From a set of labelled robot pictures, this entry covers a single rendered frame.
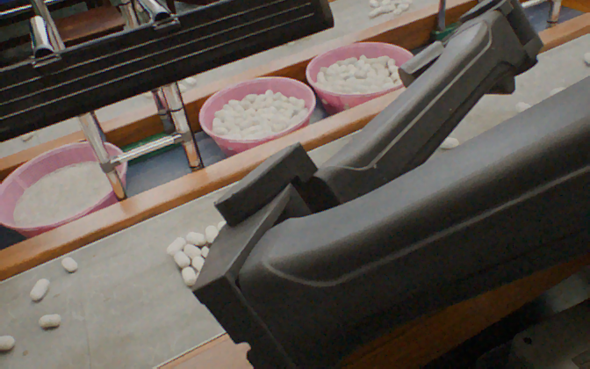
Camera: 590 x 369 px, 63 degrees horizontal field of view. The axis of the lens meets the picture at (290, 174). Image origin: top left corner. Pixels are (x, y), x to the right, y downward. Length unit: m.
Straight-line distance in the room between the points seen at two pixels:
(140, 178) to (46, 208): 0.21
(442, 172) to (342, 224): 0.05
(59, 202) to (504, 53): 0.86
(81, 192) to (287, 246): 0.89
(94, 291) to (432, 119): 0.62
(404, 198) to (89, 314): 0.68
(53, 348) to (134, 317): 0.12
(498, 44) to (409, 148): 0.19
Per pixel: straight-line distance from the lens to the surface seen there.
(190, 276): 0.78
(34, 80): 0.66
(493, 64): 0.50
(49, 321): 0.83
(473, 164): 0.19
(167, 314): 0.77
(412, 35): 1.47
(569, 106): 0.20
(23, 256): 0.95
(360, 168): 0.33
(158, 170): 1.15
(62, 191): 1.10
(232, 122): 1.12
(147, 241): 0.89
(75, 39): 2.80
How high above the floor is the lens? 1.33
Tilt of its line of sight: 39 degrees down
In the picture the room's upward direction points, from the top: 10 degrees counter-clockwise
